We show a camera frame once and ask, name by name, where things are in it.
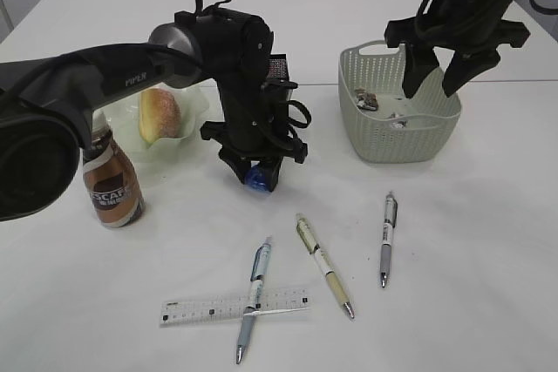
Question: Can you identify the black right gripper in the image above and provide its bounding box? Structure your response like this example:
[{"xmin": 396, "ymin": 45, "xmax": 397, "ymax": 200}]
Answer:
[{"xmin": 384, "ymin": 6, "xmax": 530, "ymax": 98}]

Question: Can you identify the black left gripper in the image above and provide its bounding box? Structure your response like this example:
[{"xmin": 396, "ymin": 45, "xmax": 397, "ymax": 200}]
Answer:
[{"xmin": 201, "ymin": 63, "xmax": 311, "ymax": 192}]

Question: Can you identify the blue pencil sharpener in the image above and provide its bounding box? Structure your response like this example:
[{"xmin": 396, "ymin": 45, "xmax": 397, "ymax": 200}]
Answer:
[{"xmin": 244, "ymin": 165, "xmax": 271, "ymax": 193}]

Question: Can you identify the white paper ball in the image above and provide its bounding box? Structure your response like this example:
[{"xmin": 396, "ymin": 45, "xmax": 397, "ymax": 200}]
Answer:
[{"xmin": 388, "ymin": 112, "xmax": 409, "ymax": 130}]

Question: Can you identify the dark paper ball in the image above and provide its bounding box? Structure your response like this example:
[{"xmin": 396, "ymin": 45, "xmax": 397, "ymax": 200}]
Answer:
[{"xmin": 355, "ymin": 88, "xmax": 379, "ymax": 112}]

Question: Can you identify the sugared bread roll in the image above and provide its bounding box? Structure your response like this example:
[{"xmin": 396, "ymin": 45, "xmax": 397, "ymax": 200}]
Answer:
[{"xmin": 139, "ymin": 88, "xmax": 181, "ymax": 145}]

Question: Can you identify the brown Nescafe coffee bottle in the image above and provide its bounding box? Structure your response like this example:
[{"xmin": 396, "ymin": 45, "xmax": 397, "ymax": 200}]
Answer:
[{"xmin": 82, "ymin": 110, "xmax": 145, "ymax": 228}]

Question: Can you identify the clear plastic ruler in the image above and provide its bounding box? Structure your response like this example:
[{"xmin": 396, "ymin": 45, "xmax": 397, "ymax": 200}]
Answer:
[{"xmin": 159, "ymin": 287, "xmax": 313, "ymax": 328}]

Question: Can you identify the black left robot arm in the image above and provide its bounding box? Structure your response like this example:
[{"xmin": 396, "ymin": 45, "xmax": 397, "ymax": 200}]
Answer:
[{"xmin": 1, "ymin": 0, "xmax": 311, "ymax": 227}]

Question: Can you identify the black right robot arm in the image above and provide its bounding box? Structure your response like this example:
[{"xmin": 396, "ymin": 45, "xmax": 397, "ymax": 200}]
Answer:
[{"xmin": 384, "ymin": 0, "xmax": 530, "ymax": 98}]

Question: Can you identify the cream grip ballpoint pen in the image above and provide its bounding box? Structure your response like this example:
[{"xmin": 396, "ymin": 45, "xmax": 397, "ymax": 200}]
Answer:
[{"xmin": 296, "ymin": 213, "xmax": 355, "ymax": 320}]

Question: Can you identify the pale green plastic basket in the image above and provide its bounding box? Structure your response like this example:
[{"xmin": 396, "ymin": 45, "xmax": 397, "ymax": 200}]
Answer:
[{"xmin": 338, "ymin": 41, "xmax": 462, "ymax": 164}]

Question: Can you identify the blue grip ballpoint pen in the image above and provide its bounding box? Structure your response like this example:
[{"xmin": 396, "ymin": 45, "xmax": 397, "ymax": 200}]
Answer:
[{"xmin": 235, "ymin": 236, "xmax": 272, "ymax": 365}]

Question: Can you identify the black mesh pen holder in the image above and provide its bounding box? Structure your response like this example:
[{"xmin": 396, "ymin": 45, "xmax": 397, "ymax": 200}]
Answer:
[{"xmin": 264, "ymin": 54, "xmax": 292, "ymax": 100}]

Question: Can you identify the pale green wavy glass plate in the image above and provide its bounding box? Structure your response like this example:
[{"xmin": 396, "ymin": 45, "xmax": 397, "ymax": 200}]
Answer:
[{"xmin": 103, "ymin": 84, "xmax": 209, "ymax": 163}]

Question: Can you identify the grey grip ballpoint pen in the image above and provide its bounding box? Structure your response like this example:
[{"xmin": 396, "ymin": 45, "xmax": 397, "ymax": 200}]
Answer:
[{"xmin": 379, "ymin": 191, "xmax": 398, "ymax": 288}]

